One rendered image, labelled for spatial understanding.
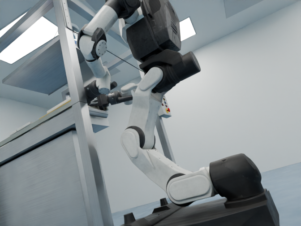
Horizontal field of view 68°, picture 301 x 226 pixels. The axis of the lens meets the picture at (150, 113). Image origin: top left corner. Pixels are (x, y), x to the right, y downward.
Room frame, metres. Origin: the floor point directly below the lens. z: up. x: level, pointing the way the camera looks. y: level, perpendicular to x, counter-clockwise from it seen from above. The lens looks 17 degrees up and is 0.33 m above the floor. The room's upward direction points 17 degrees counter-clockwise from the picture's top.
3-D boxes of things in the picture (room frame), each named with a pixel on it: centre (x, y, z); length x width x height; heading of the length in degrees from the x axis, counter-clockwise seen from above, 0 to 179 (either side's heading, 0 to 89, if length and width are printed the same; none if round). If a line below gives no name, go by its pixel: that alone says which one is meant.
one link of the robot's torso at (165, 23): (1.08, -0.14, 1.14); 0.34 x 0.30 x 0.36; 155
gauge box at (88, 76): (1.45, 0.36, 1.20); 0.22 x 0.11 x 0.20; 65
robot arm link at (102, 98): (1.39, 0.26, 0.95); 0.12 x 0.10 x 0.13; 97
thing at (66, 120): (1.59, 0.94, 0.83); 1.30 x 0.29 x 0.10; 65
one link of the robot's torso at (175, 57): (1.07, -0.17, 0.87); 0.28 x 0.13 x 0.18; 65
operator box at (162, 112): (2.03, -0.13, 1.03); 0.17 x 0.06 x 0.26; 155
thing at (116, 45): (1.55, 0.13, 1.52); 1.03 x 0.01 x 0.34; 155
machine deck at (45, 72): (1.41, 0.60, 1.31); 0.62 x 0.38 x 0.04; 65
